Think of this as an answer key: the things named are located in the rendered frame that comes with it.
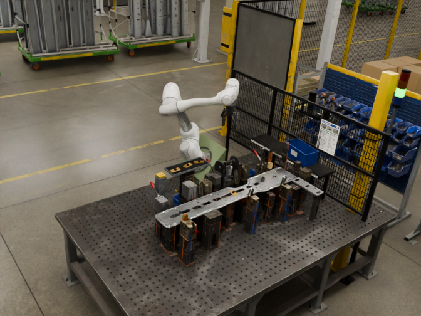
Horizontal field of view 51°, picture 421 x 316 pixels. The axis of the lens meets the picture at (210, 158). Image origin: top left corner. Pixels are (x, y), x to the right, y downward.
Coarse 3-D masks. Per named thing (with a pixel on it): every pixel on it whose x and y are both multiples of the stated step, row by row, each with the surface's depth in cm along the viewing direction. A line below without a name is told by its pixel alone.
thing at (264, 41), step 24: (240, 24) 610; (264, 24) 571; (288, 24) 539; (240, 48) 622; (264, 48) 581; (288, 48) 548; (264, 72) 592; (288, 72) 557; (240, 96) 645; (264, 96) 604
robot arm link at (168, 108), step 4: (164, 100) 370; (168, 100) 368; (172, 100) 368; (176, 100) 371; (164, 104) 369; (168, 104) 367; (172, 104) 365; (160, 108) 370; (164, 108) 367; (168, 108) 366; (172, 108) 364; (176, 108) 364; (160, 112) 370; (164, 112) 368; (168, 112) 367; (172, 112) 366; (176, 112) 366; (164, 116) 373; (168, 116) 372
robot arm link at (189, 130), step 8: (168, 88) 375; (176, 88) 377; (168, 96) 370; (176, 96) 373; (184, 112) 398; (184, 120) 404; (184, 128) 412; (192, 128) 418; (184, 136) 420; (192, 136) 419
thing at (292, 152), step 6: (294, 144) 431; (300, 144) 428; (306, 144) 420; (288, 150) 420; (294, 150) 412; (300, 150) 430; (306, 150) 422; (312, 150) 415; (288, 156) 422; (294, 156) 414; (300, 156) 407; (306, 156) 402; (312, 156) 406; (306, 162) 405; (312, 162) 410
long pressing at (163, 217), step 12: (276, 168) 406; (252, 180) 385; (276, 180) 388; (288, 180) 390; (216, 192) 364; (228, 192) 365; (240, 192) 366; (180, 204) 345; (192, 204) 346; (216, 204) 349; (156, 216) 330; (168, 216) 330; (180, 216) 332; (192, 216) 333
